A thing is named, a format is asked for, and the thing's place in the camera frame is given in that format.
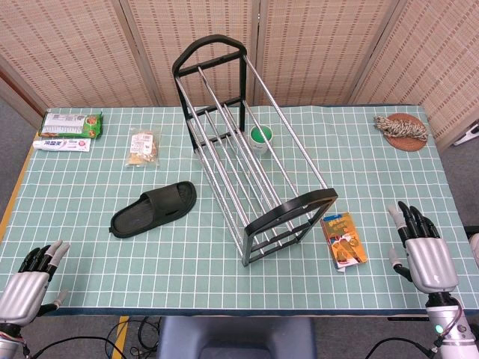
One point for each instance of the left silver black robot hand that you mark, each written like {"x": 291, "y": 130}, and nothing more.
{"x": 22, "y": 295}

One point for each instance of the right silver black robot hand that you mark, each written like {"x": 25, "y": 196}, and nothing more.
{"x": 432, "y": 261}

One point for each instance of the black rubber slipper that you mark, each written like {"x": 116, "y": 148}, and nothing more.
{"x": 149, "y": 213}

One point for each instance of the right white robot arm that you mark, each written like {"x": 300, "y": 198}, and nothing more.
{"x": 447, "y": 329}

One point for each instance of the black chrome shoe rack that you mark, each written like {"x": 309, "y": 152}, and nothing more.
{"x": 292, "y": 203}

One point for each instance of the orange blue carton box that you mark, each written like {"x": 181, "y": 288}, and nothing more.
{"x": 344, "y": 243}

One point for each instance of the round brown woven coaster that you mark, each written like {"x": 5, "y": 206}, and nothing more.
{"x": 406, "y": 146}

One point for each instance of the white device on floor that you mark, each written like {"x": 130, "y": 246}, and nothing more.
{"x": 469, "y": 136}

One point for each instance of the white toothpaste box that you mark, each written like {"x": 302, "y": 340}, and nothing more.
{"x": 60, "y": 145}

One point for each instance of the green checked tablecloth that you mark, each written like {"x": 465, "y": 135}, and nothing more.
{"x": 187, "y": 280}

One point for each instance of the green snack package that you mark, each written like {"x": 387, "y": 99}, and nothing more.
{"x": 67, "y": 125}

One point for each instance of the clear bag of snacks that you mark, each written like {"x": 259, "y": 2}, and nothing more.
{"x": 142, "y": 149}

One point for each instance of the blue grey chair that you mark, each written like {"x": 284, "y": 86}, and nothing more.
{"x": 232, "y": 336}

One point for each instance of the white cup with green lid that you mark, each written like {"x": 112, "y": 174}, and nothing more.
{"x": 256, "y": 136}

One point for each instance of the bamboo folding screen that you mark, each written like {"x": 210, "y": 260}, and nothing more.
{"x": 75, "y": 56}

